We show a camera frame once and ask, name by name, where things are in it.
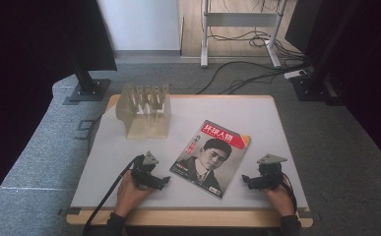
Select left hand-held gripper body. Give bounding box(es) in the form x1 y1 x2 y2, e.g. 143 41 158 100
130 150 161 191

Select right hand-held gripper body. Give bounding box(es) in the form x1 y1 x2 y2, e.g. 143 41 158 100
256 153 288 191

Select person's left hand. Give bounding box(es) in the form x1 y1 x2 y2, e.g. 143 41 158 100
113 170 157 219

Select person's right hand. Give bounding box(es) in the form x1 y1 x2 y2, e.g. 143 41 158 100
263 186 296 218

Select magazine with portrait cover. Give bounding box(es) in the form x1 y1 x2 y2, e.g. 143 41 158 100
169 119 252 200

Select white table mat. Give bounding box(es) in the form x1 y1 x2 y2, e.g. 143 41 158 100
70 96 309 209

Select black metal stand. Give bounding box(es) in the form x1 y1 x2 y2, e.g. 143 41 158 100
289 0 345 106
69 55 112 102

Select white power strip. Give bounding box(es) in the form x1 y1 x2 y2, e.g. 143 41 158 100
283 69 308 81

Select black curtain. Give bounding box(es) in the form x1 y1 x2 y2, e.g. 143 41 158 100
285 0 381 175
0 0 118 217

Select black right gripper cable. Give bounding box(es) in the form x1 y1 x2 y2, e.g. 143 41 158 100
280 172 299 214

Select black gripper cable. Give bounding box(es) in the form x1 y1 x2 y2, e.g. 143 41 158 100
82 154 144 236
280 172 299 214

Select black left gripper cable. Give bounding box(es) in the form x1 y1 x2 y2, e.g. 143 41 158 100
82 154 144 236

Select black floor cable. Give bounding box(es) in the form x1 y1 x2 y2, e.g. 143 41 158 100
195 60 307 96

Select tangled black floor cables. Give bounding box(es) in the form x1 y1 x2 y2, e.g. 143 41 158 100
209 28 305 61

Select white metal desk frame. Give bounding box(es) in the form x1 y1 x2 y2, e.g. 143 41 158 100
200 0 289 69

